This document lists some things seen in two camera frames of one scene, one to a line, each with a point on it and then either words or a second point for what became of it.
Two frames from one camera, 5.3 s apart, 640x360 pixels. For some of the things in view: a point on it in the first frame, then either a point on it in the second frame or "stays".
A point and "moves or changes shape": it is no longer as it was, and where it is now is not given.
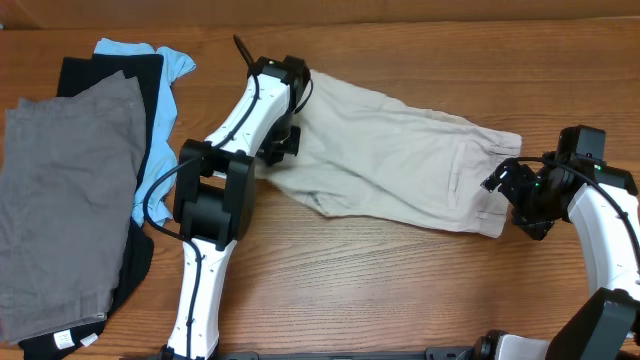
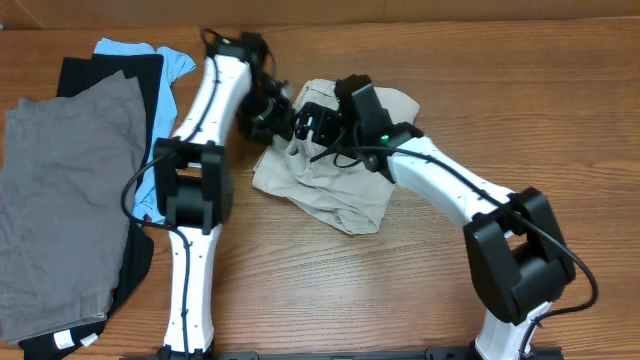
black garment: (78, 73) stays
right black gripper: (538, 225) → (323, 117)
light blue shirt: (175, 63) stays
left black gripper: (277, 151) → (279, 119)
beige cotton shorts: (362, 153) moves or changes shape
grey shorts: (69, 173) stays
